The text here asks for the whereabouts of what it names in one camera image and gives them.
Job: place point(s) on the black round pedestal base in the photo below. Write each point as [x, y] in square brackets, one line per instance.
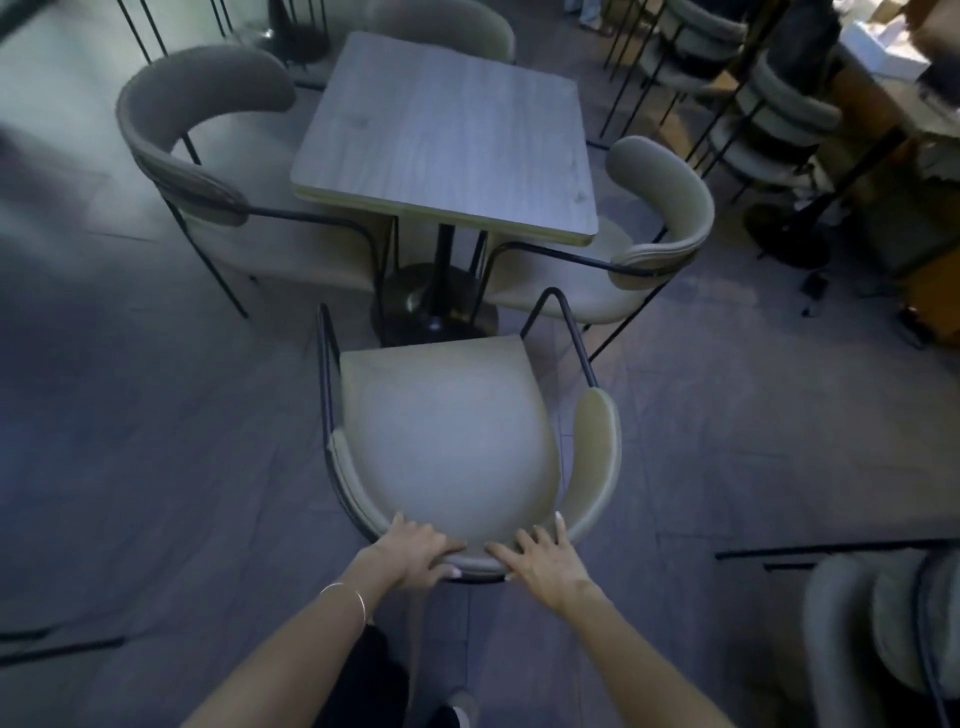
[787, 240]

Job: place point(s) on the person's left forearm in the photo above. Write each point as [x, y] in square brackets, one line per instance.
[285, 667]

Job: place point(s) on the person's left hand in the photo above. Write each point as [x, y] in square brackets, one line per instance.
[412, 555]

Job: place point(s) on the white flat box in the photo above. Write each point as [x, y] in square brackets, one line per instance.
[885, 49]

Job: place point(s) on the brown wooden counter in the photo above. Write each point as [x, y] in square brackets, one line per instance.
[877, 105]

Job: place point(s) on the person's white right shoe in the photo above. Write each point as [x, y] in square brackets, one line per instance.
[463, 709]

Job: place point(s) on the grey wooden table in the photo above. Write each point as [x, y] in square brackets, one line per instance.
[450, 127]

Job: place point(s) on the person's right hand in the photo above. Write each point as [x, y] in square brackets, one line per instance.
[547, 570]

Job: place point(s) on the person's black trousers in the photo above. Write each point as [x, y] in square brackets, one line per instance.
[367, 690]

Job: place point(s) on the person's right forearm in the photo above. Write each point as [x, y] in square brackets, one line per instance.
[645, 667]

